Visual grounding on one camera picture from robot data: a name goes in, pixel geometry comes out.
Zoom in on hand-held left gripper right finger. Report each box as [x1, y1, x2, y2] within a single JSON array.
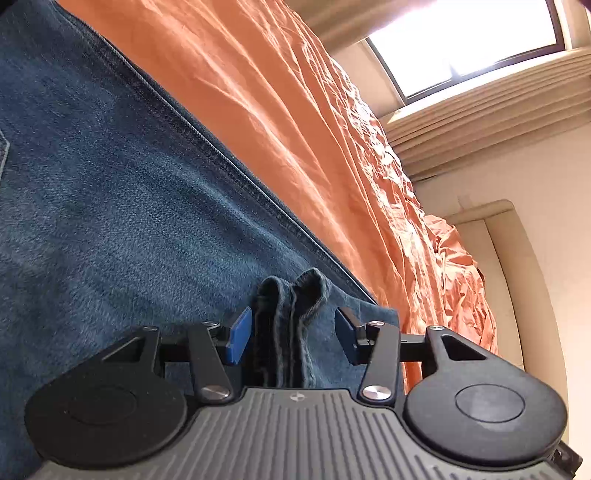
[[335, 307, 502, 404]]

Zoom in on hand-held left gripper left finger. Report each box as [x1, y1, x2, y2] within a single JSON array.
[[97, 307, 254, 402]]

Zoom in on blue denim pants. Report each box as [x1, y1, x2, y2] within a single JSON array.
[[0, 0, 402, 480]]

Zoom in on beige bed headboard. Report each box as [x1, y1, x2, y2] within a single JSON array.
[[444, 198, 571, 403]]

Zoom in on orange bed sheet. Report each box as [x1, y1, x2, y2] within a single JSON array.
[[55, 0, 500, 393]]

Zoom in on beige curtain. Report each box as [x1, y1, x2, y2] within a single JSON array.
[[291, 0, 426, 51], [381, 46, 591, 182]]

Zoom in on window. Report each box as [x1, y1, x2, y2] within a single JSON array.
[[366, 0, 574, 105]]

